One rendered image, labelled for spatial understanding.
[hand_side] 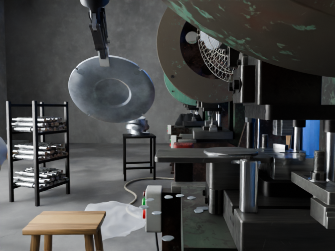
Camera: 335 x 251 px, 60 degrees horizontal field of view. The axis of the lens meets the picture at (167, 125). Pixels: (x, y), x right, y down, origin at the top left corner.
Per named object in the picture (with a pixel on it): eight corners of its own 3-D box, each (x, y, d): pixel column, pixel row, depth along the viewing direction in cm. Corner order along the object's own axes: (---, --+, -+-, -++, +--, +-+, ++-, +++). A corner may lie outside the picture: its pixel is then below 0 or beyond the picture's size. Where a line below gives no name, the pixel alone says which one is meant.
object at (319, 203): (327, 229, 43) (329, 160, 42) (284, 194, 60) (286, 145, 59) (368, 229, 43) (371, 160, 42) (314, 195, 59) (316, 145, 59)
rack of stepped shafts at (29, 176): (41, 207, 259) (38, 100, 253) (4, 201, 276) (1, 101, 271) (73, 193, 299) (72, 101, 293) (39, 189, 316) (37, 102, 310)
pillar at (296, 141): (294, 166, 75) (296, 111, 74) (291, 164, 77) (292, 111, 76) (303, 166, 75) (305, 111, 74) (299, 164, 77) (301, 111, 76)
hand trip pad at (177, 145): (173, 166, 99) (173, 144, 98) (173, 163, 105) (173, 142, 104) (194, 166, 99) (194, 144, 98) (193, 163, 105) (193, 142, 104)
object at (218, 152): (154, 216, 62) (154, 154, 61) (158, 196, 76) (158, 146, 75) (272, 218, 61) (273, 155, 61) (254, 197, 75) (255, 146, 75)
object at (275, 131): (277, 135, 65) (278, 119, 65) (270, 133, 70) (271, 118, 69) (292, 135, 65) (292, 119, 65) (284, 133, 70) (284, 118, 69)
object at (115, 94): (51, 93, 98) (52, 91, 99) (118, 134, 113) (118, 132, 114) (103, 39, 84) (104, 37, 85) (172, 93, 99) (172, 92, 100)
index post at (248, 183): (242, 212, 49) (243, 157, 49) (238, 206, 52) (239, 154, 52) (258, 213, 49) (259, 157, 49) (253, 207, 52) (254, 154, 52)
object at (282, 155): (273, 179, 60) (274, 157, 60) (254, 165, 75) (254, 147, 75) (317, 180, 60) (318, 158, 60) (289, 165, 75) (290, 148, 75)
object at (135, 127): (123, 181, 351) (122, 115, 346) (122, 173, 395) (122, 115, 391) (156, 180, 358) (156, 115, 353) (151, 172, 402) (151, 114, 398)
